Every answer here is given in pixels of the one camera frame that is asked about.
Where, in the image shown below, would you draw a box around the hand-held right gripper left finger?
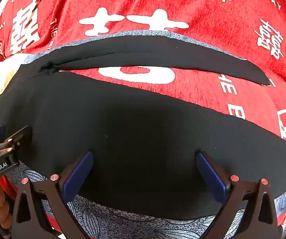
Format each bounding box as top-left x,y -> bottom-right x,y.
11,151 -> 94,239

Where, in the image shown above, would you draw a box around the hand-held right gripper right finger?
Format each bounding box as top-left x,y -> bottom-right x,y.
196,151 -> 283,239

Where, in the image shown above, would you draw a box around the black pants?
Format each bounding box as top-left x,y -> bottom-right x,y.
0,34 -> 286,221

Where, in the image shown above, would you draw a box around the person's left hand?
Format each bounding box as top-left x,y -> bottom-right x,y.
0,185 -> 13,230

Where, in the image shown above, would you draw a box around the blue-grey leaf patterned cloth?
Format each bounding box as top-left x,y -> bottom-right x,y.
6,29 -> 286,239

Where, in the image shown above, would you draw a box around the red printed blanket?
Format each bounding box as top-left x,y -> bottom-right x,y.
0,0 -> 286,239

